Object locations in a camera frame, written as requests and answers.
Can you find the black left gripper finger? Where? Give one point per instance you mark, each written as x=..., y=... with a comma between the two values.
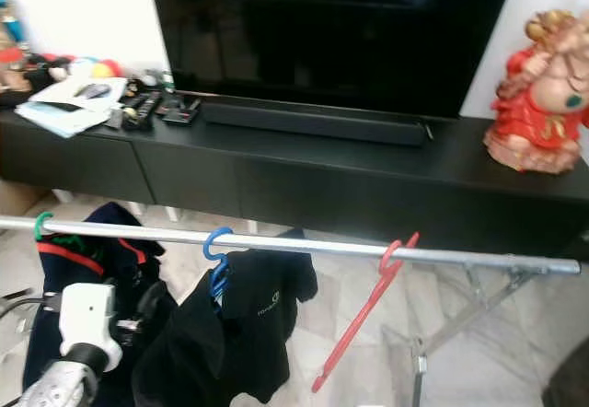
x=150, y=298

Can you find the green plastic hanger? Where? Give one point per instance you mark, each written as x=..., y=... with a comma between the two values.
x=39, y=225

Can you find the blue plastic hanger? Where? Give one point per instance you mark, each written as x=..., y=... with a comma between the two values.
x=212, y=243

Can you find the red plastic hanger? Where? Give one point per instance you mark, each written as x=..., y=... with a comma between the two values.
x=362, y=315

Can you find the black t-shirt with green logo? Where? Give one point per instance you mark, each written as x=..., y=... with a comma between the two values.
x=239, y=333

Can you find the black low tv console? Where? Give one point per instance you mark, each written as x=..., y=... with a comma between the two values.
x=285, y=186

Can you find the silver metal clothes rack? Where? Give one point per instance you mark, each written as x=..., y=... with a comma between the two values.
x=331, y=244

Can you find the white paper stack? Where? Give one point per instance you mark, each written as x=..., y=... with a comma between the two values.
x=74, y=103

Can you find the orange ball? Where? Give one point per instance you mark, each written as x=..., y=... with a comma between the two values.
x=108, y=69

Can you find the white ball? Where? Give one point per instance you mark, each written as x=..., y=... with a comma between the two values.
x=81, y=66

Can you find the black soundbar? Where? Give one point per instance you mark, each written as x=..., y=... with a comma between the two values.
x=317, y=123

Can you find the black plush toy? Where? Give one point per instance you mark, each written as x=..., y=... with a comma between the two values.
x=41, y=74

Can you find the blue and gold trophy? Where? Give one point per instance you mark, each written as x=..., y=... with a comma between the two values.
x=11, y=25

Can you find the black flat screen television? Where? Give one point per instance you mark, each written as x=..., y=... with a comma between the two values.
x=331, y=39

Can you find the red and gold figurine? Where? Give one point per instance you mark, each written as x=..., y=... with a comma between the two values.
x=538, y=112

